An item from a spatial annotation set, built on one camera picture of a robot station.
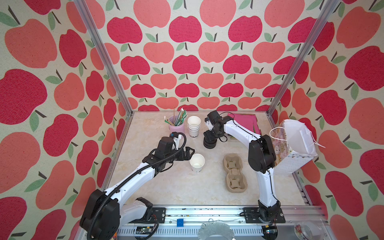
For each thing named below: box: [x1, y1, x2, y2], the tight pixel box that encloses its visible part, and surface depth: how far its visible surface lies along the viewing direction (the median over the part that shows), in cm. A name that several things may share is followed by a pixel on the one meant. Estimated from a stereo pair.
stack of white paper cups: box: [187, 116, 202, 139], surface depth 98 cm
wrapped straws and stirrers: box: [164, 107, 188, 126], surface depth 96 cm
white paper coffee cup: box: [189, 153, 206, 173], surface depth 87 cm
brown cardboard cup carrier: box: [222, 153, 248, 193], surface depth 84 cm
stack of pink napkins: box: [228, 113, 262, 136], surface depth 111 cm
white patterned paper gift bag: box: [269, 119, 326, 175], surface depth 79 cm
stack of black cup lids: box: [203, 130, 217, 149], surface depth 91 cm
